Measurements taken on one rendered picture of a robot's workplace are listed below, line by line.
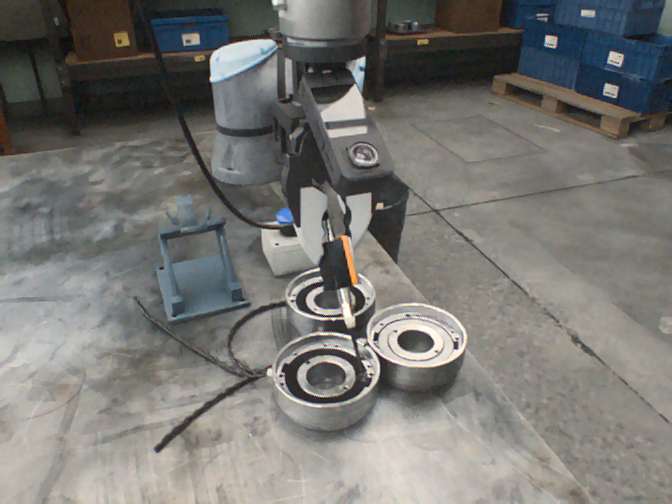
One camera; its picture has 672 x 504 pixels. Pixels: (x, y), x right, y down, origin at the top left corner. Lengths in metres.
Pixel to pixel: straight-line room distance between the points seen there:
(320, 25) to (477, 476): 0.40
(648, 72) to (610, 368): 2.49
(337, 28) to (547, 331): 1.70
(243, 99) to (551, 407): 1.25
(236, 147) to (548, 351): 1.31
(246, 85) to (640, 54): 3.39
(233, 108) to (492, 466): 0.71
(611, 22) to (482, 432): 3.85
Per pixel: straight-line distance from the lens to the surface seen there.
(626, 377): 1.97
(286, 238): 0.75
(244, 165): 1.01
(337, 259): 0.53
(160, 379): 0.63
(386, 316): 0.63
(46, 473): 0.58
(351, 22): 0.47
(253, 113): 1.00
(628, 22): 4.24
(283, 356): 0.58
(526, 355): 1.93
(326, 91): 0.47
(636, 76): 4.14
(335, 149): 0.43
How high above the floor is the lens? 1.22
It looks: 31 degrees down
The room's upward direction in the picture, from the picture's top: straight up
